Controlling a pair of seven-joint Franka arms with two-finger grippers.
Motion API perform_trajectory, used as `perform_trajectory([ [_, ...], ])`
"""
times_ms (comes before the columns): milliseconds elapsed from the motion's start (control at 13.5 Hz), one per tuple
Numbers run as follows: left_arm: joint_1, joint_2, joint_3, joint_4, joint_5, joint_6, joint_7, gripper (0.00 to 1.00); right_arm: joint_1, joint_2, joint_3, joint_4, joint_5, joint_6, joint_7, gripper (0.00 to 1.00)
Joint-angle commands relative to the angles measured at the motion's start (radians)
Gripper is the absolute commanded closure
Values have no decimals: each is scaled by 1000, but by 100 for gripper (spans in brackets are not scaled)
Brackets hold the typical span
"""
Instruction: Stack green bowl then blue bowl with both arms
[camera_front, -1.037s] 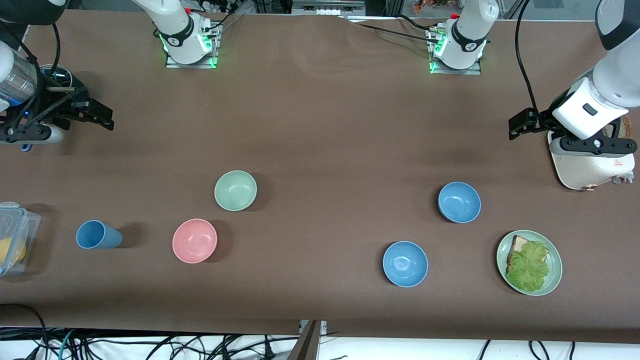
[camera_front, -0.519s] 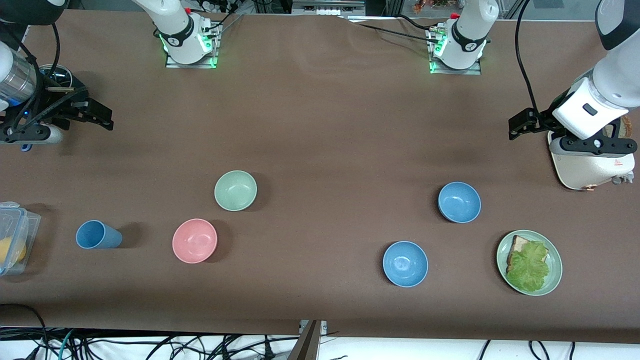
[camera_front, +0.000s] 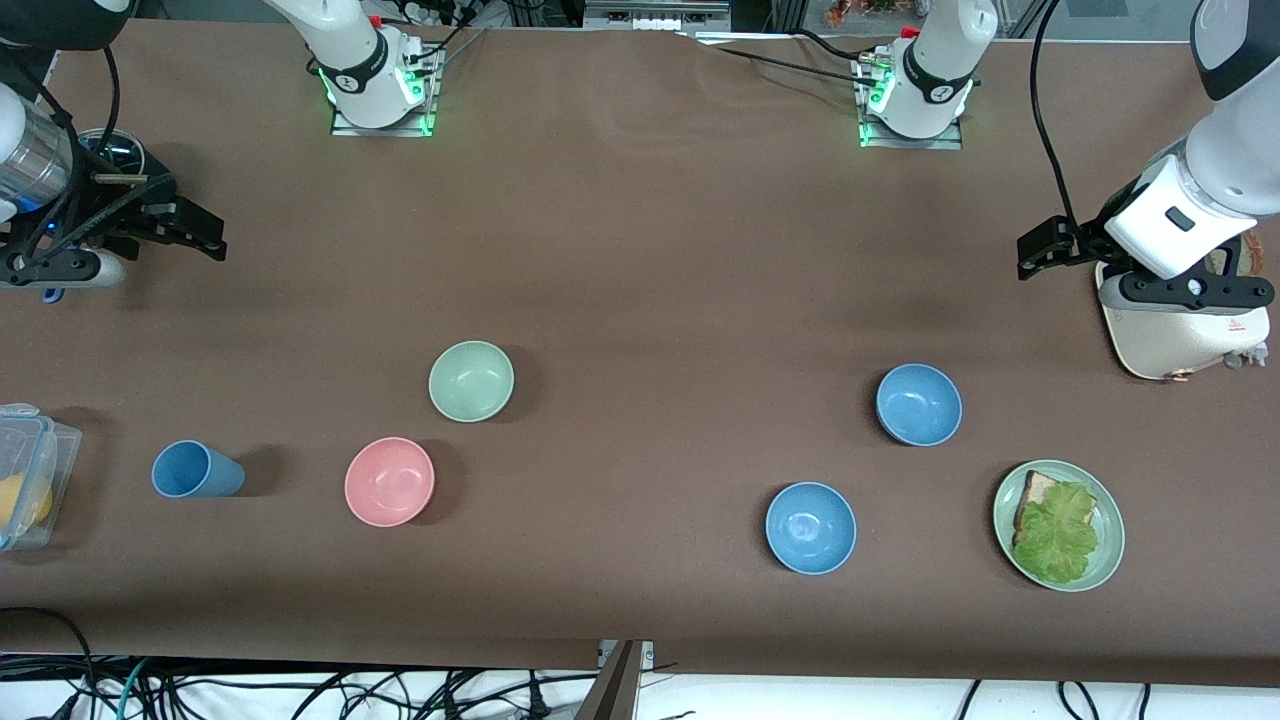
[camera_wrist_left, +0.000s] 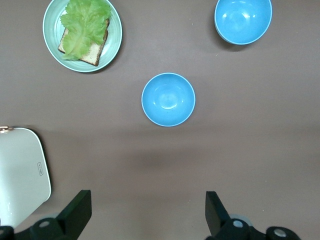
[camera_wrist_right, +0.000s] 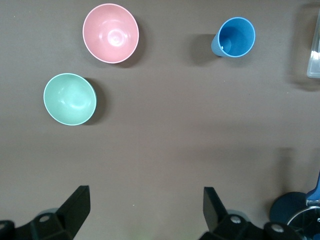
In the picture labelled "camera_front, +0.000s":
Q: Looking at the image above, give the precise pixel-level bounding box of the blue ribbed cup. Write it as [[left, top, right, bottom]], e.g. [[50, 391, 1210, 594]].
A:
[[151, 440, 246, 499]]

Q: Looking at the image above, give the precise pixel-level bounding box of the green lettuce leaf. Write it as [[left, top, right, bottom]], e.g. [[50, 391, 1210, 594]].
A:
[[1012, 482, 1100, 585]]

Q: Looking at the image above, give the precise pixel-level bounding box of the green bowl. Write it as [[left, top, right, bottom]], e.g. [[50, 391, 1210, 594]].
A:
[[429, 341, 515, 423]]

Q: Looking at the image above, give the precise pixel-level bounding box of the blue bowl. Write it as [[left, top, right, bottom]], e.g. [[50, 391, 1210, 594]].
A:
[[876, 363, 963, 447], [766, 482, 858, 576]]

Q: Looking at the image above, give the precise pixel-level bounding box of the dark blue saucepan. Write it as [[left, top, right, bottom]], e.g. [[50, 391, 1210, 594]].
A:
[[40, 128, 148, 304]]

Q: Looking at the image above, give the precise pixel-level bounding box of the teal cable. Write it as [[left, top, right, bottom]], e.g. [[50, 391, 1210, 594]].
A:
[[112, 658, 153, 720]]

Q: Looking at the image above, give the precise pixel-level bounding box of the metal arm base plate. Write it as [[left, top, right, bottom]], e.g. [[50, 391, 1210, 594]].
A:
[[330, 38, 444, 138], [856, 50, 969, 151]]

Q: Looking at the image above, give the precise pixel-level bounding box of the clear plastic storage container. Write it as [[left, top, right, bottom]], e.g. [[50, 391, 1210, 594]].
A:
[[0, 403, 83, 552]]

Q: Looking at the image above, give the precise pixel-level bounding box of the glass saucepan lid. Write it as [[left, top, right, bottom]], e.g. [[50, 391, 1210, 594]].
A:
[[78, 128, 143, 179]]

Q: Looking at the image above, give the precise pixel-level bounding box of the yellow fruit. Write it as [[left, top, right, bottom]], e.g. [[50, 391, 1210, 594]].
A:
[[0, 474, 54, 532]]

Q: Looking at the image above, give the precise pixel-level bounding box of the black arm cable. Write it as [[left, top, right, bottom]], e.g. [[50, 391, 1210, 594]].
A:
[[1029, 0, 1089, 237], [0, 45, 126, 273]]

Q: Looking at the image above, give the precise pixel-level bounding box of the pink bowl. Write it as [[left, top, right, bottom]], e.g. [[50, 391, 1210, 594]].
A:
[[345, 437, 436, 528]]

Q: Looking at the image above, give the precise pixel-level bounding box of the aluminium frame profile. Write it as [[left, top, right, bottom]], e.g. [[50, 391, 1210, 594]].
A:
[[583, 0, 733, 33]]

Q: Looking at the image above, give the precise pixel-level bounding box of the grey metal pole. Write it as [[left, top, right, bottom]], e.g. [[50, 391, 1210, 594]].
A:
[[573, 640, 643, 720]]

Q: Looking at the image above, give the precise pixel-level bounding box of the white bread slice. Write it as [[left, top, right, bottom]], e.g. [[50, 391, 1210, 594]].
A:
[[1013, 470, 1097, 546]]

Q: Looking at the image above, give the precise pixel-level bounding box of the green plate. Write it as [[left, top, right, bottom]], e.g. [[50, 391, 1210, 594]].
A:
[[993, 460, 1126, 593]]

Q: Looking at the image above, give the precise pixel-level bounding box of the brown bread slice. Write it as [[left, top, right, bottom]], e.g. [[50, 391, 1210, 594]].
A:
[[1205, 235, 1264, 283]]

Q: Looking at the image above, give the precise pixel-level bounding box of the beige toaster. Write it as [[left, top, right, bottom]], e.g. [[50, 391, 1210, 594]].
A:
[[1096, 235, 1273, 383]]

